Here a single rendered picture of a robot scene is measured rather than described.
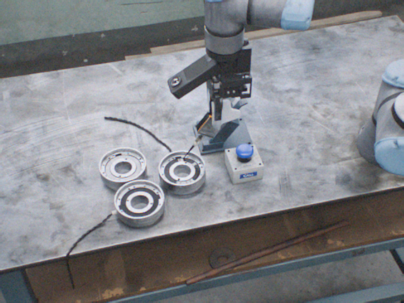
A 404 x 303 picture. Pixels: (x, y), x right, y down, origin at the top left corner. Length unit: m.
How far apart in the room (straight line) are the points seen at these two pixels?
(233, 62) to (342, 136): 0.41
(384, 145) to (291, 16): 0.32
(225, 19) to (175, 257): 0.68
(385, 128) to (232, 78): 0.31
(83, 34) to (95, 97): 1.45
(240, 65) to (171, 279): 0.58
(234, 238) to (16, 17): 1.73
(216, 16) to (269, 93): 0.52
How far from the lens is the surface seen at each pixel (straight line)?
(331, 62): 1.72
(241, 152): 1.34
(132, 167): 1.38
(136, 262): 1.55
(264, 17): 1.10
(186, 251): 1.56
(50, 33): 3.02
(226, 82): 1.21
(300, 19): 1.09
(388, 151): 1.23
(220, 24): 1.12
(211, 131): 1.32
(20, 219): 1.37
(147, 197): 1.31
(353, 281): 2.22
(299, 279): 2.19
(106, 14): 2.99
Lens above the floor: 1.84
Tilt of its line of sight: 46 degrees down
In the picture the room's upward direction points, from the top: 1 degrees counter-clockwise
